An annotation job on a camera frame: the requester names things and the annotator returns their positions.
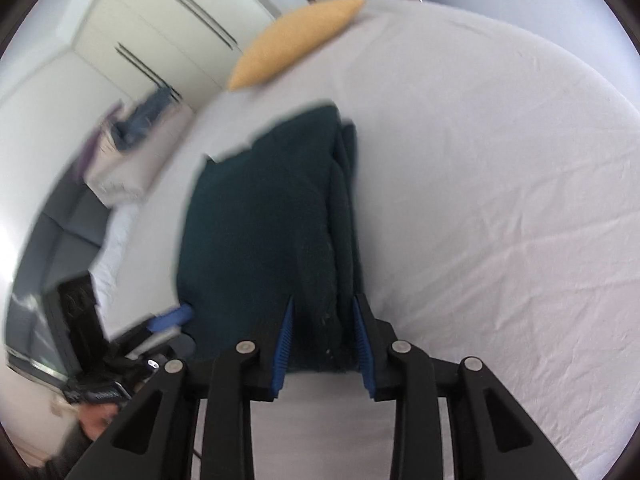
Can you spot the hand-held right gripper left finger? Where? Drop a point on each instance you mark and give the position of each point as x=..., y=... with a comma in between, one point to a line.
x=284, y=340

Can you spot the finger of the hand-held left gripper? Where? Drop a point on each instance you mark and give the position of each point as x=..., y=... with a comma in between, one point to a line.
x=172, y=317

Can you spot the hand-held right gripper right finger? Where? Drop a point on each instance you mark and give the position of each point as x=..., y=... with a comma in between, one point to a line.
x=361, y=340

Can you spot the dark green sweater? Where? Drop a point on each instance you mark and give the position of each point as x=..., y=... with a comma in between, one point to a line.
x=260, y=235

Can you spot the blue clothes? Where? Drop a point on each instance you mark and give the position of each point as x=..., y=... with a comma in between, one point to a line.
x=145, y=115

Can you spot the person's left hand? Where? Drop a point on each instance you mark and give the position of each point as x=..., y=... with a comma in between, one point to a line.
x=97, y=420

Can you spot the dark bedside furniture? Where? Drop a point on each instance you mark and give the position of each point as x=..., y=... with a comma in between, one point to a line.
x=72, y=320

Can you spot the white pillow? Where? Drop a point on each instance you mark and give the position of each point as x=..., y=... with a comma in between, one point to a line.
x=117, y=255

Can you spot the grey headboard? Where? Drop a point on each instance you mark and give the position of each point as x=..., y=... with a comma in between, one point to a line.
x=65, y=240

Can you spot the folded white duvet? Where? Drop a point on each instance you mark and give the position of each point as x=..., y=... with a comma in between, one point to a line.
x=135, y=165

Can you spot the purple cloth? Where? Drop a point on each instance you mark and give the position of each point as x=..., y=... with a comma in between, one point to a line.
x=92, y=147

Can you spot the white bed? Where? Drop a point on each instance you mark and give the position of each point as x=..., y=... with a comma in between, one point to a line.
x=475, y=185

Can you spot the cream wardrobe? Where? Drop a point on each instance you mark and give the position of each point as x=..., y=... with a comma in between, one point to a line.
x=175, y=20

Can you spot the yellow pillow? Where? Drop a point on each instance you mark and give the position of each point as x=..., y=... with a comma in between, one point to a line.
x=295, y=42

